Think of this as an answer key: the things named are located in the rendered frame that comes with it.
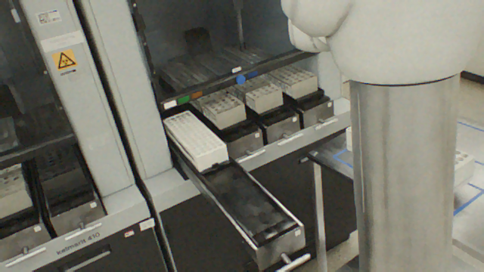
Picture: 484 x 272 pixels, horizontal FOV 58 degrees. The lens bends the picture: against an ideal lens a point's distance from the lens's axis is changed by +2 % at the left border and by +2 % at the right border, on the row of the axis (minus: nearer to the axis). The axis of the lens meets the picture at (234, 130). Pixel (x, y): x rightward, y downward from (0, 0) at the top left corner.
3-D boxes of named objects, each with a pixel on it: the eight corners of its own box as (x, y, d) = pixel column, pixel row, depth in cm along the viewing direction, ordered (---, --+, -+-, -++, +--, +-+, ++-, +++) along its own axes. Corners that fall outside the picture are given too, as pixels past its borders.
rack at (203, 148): (165, 135, 150) (162, 119, 147) (191, 125, 153) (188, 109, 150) (200, 175, 126) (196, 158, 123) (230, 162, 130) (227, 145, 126)
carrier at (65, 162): (82, 169, 136) (76, 153, 133) (83, 172, 134) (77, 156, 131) (44, 184, 132) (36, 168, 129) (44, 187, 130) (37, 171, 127)
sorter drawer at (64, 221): (33, 139, 177) (24, 120, 172) (68, 127, 181) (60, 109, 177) (60, 247, 119) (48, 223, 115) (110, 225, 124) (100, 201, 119)
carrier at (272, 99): (280, 102, 154) (279, 87, 151) (283, 103, 153) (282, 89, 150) (252, 112, 150) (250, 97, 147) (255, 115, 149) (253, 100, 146)
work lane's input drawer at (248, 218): (162, 149, 155) (156, 128, 151) (196, 134, 160) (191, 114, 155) (268, 285, 98) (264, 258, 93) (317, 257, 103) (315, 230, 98)
